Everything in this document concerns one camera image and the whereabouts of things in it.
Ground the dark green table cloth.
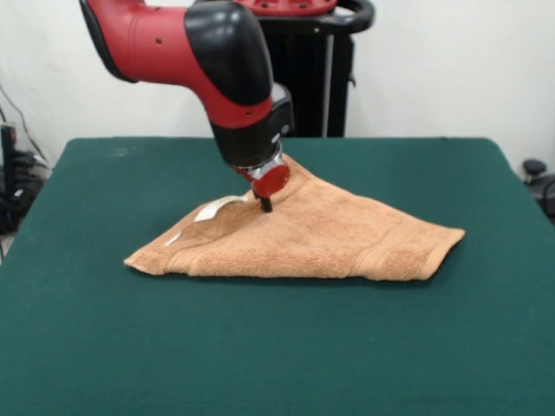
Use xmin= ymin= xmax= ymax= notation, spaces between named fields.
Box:
xmin=0 ymin=137 xmax=555 ymax=416

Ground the black power strip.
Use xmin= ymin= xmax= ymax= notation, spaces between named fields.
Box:
xmin=0 ymin=124 xmax=18 ymax=196

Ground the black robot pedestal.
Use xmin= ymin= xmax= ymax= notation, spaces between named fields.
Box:
xmin=190 ymin=0 xmax=376 ymax=139

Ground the tan terry cloth towel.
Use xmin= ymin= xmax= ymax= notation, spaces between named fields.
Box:
xmin=123 ymin=155 xmax=467 ymax=283

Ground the black cable bundle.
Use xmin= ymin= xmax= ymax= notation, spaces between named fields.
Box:
xmin=0 ymin=149 xmax=52 ymax=235

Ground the thin grey wall cable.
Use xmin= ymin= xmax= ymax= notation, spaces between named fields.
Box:
xmin=0 ymin=81 xmax=47 ymax=164

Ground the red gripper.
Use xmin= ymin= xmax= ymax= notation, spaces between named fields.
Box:
xmin=247 ymin=164 xmax=291 ymax=215

